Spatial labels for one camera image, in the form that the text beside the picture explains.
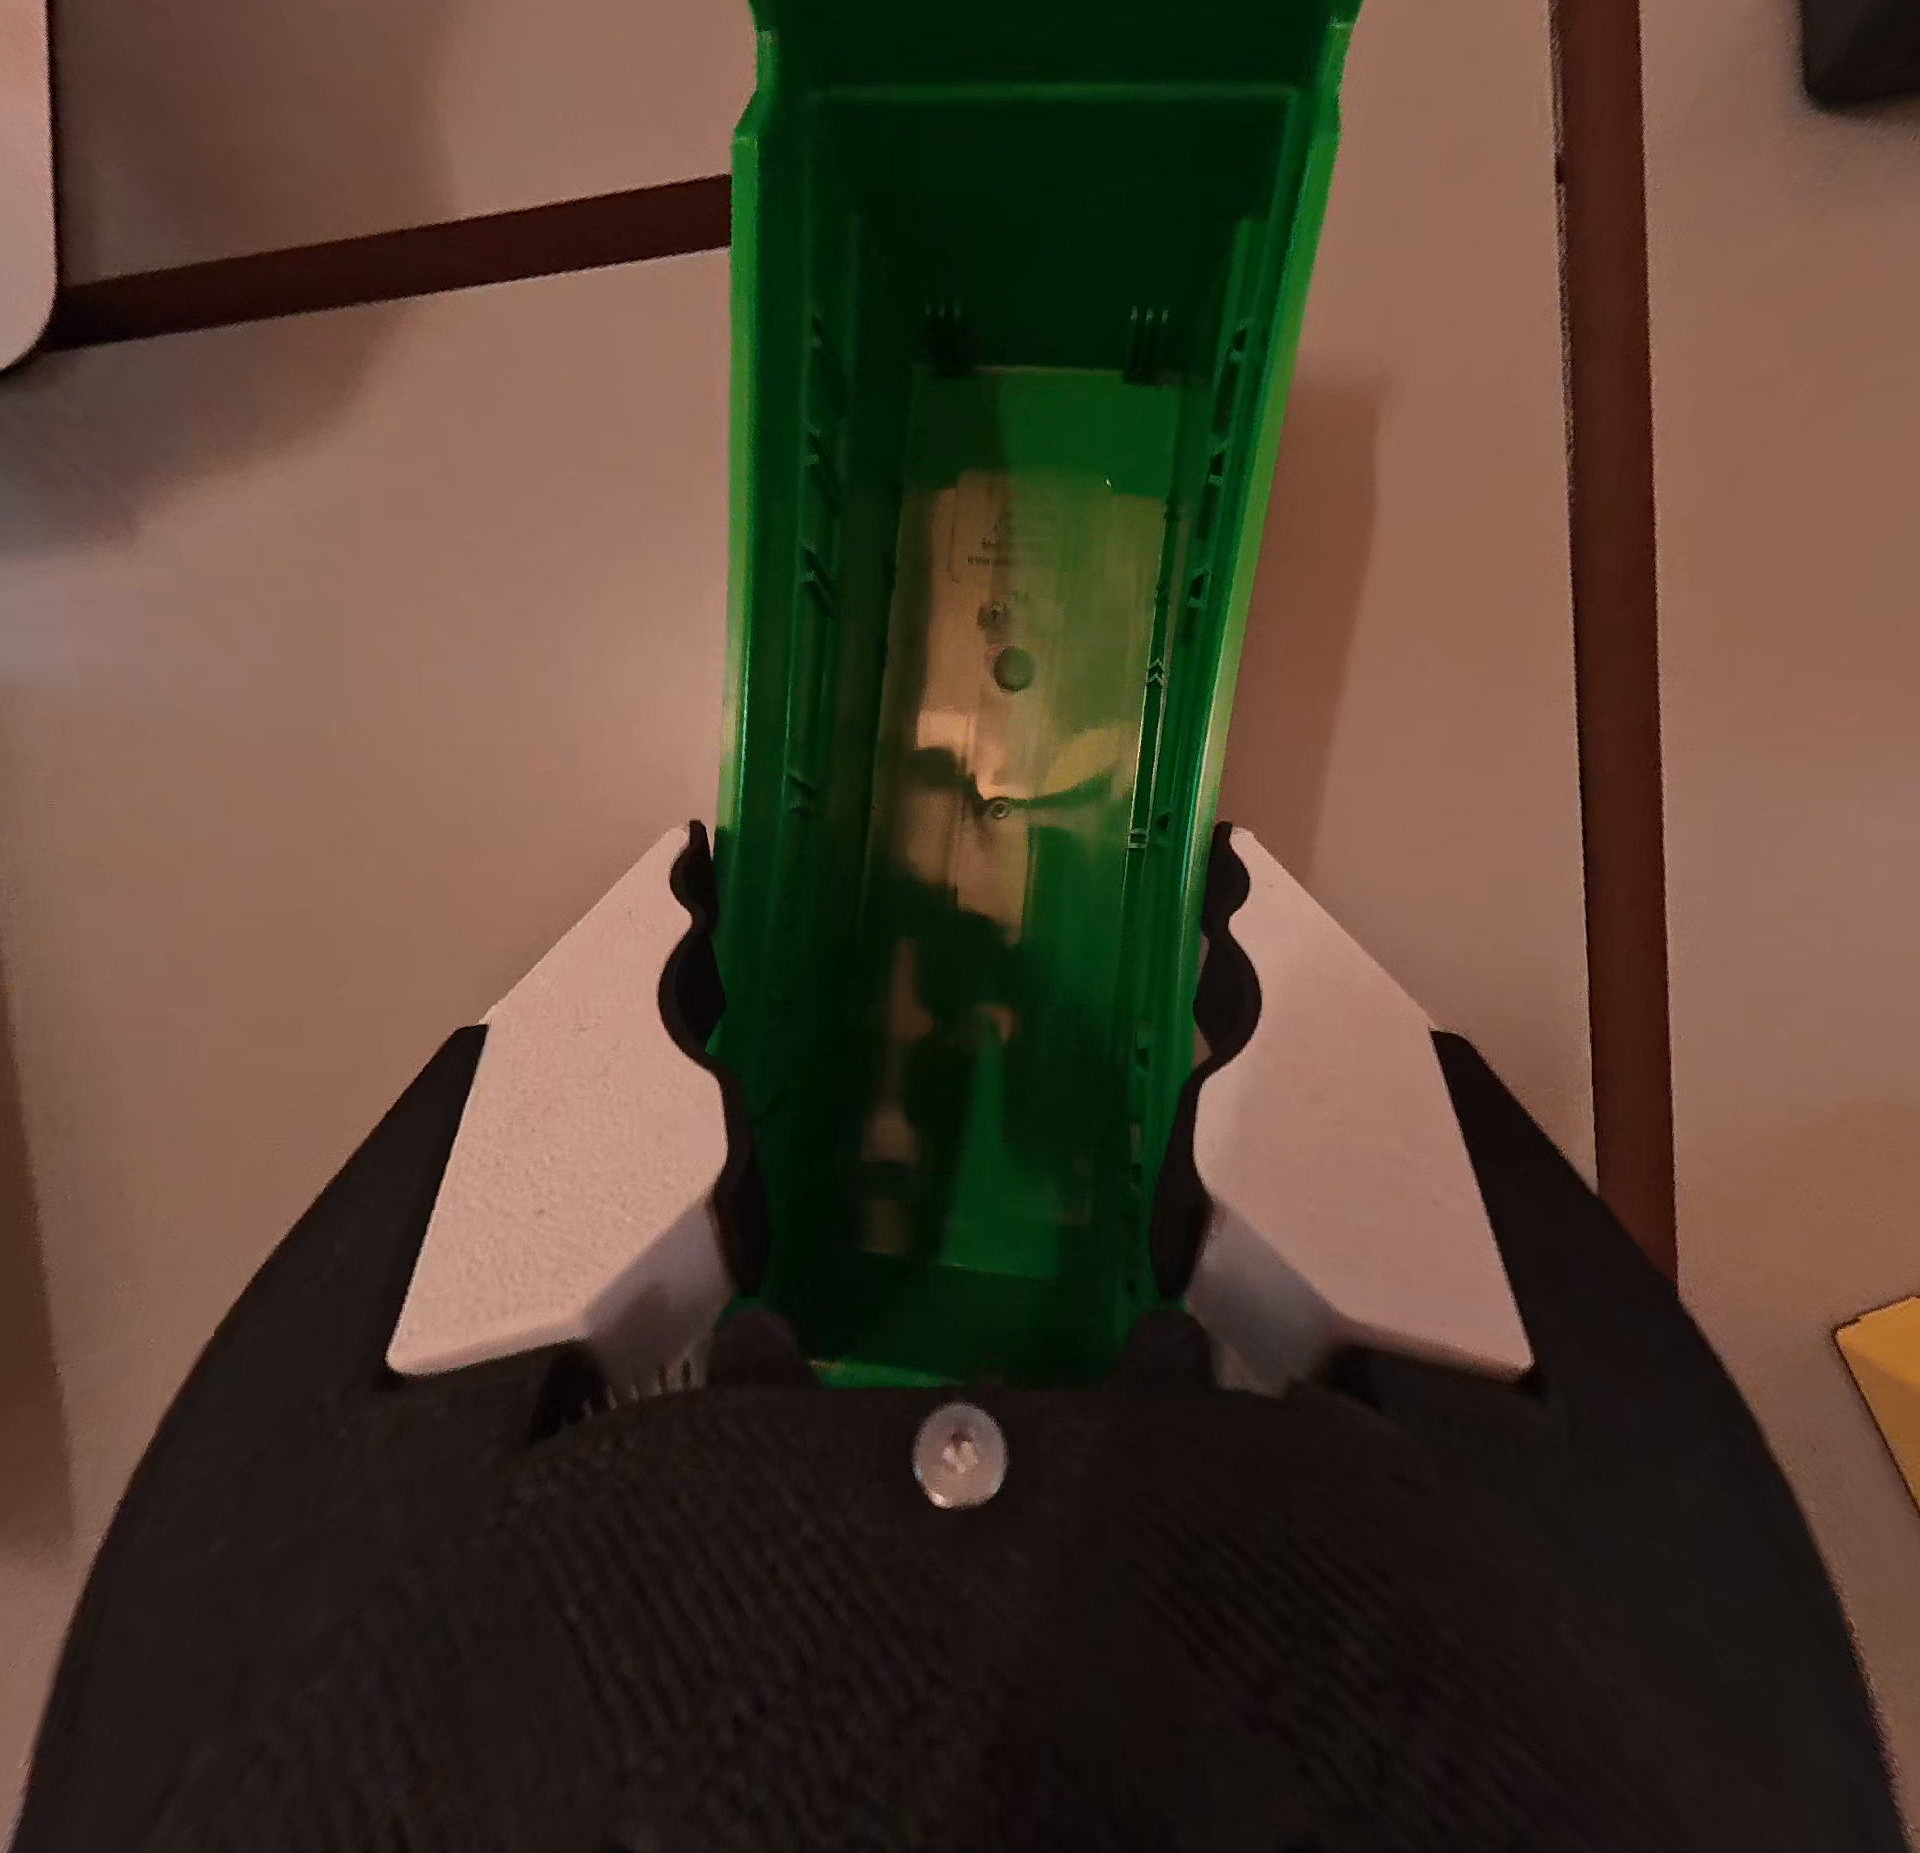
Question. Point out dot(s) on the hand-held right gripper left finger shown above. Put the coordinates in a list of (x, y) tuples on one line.
[(584, 1132)]

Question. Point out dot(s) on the black device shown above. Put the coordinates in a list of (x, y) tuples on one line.
[(1868, 23)]

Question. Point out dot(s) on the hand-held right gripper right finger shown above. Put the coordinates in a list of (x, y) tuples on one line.
[(1351, 1132)]

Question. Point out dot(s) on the green plastic bin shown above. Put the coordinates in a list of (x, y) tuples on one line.
[(1036, 231)]

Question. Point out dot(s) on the yellow flat object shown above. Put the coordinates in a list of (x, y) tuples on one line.
[(1894, 1388)]

